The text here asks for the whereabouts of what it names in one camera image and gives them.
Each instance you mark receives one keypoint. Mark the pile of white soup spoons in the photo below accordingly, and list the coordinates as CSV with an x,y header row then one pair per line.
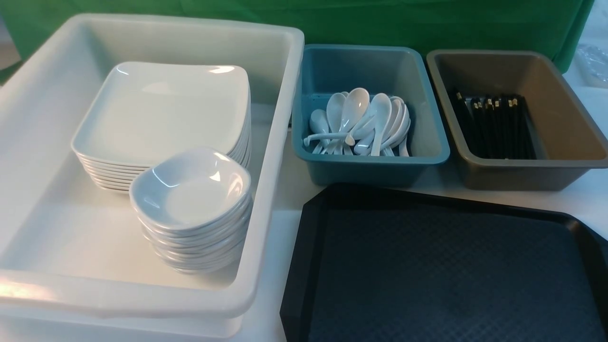
x,y
345,125

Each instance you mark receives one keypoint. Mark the teal plastic spoon bin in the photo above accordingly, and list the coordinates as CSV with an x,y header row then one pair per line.
x,y
393,70

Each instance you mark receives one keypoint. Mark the black serving tray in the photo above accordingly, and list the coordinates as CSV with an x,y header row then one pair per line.
x,y
383,265

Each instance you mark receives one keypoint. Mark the stack of white small bowls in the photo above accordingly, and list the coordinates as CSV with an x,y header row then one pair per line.
x,y
195,209

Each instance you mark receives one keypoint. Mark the stack of white square plates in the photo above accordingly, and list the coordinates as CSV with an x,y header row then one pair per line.
x,y
161,114

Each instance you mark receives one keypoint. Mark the bundle of black chopsticks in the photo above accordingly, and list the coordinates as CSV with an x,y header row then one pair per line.
x,y
494,127

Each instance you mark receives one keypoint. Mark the large white plastic tub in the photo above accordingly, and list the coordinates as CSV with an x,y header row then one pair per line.
x,y
74,263

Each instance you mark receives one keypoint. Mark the grey-brown plastic chopstick bin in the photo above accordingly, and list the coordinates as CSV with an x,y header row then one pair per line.
x,y
567,141

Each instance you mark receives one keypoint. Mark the green backdrop cloth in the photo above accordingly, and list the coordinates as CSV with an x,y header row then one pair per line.
x,y
549,27

